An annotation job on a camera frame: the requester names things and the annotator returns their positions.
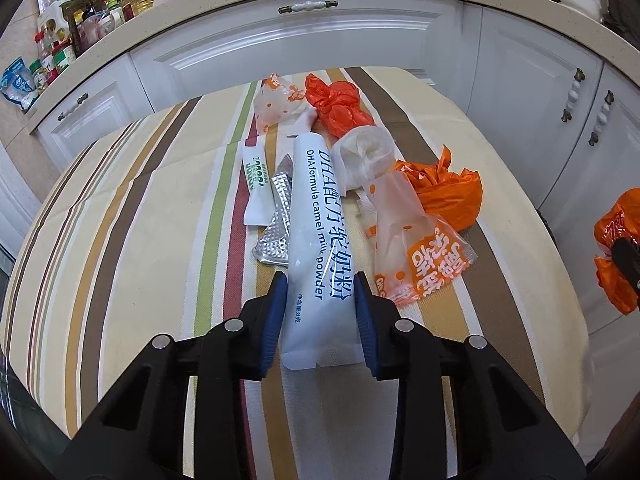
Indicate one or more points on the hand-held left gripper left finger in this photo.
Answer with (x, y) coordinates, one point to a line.
(272, 330)

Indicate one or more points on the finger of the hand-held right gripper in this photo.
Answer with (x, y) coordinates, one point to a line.
(626, 260)

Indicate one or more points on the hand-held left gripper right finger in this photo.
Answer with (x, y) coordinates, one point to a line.
(365, 330)

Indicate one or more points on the shiny orange foil wrapper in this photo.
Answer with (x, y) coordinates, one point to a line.
(612, 220)

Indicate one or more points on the long white powder sachet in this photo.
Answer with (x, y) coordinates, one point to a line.
(315, 210)

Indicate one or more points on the small clear orange-dotted wrapper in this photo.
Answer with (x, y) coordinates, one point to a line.
(272, 110)

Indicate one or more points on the large clear orange snack wrapper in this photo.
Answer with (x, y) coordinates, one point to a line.
(400, 230)

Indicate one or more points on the silver foil blister pack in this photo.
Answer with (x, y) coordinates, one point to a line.
(277, 210)

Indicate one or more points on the small white green sachet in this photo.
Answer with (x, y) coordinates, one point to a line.
(257, 195)

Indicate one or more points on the crumpled orange plastic bag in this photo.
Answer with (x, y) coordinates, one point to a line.
(340, 105)
(445, 195)

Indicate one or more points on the striped tablecloth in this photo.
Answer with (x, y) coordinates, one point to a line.
(125, 260)

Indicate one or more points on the crumpled translucent plastic bag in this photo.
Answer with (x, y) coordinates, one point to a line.
(365, 152)

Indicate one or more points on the blue snack packet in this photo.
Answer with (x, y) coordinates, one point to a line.
(19, 85)

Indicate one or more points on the group of condiment bottles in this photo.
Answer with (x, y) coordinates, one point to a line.
(75, 30)

